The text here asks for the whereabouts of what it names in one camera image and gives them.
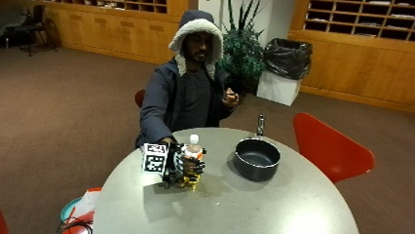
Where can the dark grey saucepan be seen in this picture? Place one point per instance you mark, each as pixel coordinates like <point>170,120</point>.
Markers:
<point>257,158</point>

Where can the white paper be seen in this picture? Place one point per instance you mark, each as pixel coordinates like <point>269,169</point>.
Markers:
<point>88,201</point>

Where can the the person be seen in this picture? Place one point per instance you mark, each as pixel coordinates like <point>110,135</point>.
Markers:
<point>185,87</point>

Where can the orange drink bottle white cap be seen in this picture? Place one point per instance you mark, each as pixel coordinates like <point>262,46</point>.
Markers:
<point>192,152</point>

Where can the green potted plant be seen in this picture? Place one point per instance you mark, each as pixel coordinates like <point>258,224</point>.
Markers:
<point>242,55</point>

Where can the red chair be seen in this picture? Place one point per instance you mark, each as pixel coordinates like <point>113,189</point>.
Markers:
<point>140,97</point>
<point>329,149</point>

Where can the white bin with black bag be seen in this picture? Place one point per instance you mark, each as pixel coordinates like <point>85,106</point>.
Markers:
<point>283,70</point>

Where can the black chair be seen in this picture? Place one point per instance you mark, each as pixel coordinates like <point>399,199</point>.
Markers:
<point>32,27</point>

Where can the wooden pigeonhole cabinet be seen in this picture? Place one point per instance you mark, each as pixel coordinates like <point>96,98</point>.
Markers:
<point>358,48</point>
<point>116,26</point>

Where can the red and teal stool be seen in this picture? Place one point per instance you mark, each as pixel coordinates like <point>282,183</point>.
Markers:
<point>77,214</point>

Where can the white marker cube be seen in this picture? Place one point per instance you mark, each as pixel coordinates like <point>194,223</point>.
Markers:
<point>154,158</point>

